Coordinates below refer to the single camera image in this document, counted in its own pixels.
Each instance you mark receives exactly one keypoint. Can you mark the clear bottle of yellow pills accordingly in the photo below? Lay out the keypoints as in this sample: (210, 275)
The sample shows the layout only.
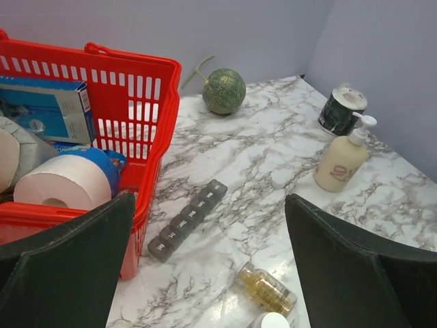
(266, 290)

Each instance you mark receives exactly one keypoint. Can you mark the red plastic shopping basket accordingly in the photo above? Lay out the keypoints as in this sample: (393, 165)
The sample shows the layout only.
(134, 101)

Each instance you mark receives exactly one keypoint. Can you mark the grey wrapped toilet roll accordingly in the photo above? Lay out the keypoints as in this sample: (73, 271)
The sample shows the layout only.
(33, 150)

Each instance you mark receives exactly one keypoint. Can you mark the cream lotion pump bottle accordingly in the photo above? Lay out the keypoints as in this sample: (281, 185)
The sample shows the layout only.
(344, 157)

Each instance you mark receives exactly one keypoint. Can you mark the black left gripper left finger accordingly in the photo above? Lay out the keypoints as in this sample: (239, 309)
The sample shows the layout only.
(66, 276)

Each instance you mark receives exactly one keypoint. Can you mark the white toilet roll blue wrap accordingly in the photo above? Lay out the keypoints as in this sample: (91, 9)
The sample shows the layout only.
(79, 178)

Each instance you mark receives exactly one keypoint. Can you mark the grey weekly pill organizer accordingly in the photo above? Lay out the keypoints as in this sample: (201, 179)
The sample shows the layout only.
(182, 225)

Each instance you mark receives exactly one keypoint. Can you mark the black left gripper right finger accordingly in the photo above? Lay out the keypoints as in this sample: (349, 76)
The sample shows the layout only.
(351, 277)

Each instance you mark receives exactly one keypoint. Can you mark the blue white cardboard box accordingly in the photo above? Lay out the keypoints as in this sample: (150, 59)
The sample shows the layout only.
(54, 110)

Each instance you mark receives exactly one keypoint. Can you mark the green netted melon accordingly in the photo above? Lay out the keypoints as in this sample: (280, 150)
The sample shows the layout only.
(223, 91)

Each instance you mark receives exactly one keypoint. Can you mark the grey bottle white cap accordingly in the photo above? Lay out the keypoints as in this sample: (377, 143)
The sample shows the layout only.
(269, 320)

